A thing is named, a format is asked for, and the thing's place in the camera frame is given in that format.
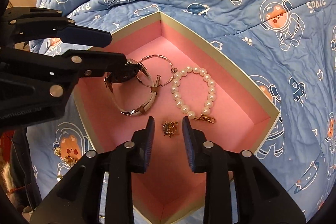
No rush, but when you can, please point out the watch with beige strap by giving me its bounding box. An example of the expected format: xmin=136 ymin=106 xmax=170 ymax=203
xmin=104 ymin=59 xmax=161 ymax=117

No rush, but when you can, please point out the thin metal bangle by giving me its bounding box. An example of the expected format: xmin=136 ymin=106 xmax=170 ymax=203
xmin=138 ymin=55 xmax=178 ymax=88

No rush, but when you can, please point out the pearl bracelet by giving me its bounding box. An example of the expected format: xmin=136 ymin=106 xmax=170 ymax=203
xmin=170 ymin=66 xmax=217 ymax=120

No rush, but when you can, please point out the mint box pink lining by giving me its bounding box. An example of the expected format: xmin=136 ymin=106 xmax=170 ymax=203
xmin=74 ymin=12 xmax=280 ymax=223

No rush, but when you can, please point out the blue space bear comforter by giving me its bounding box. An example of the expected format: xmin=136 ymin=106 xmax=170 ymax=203
xmin=26 ymin=0 xmax=336 ymax=222

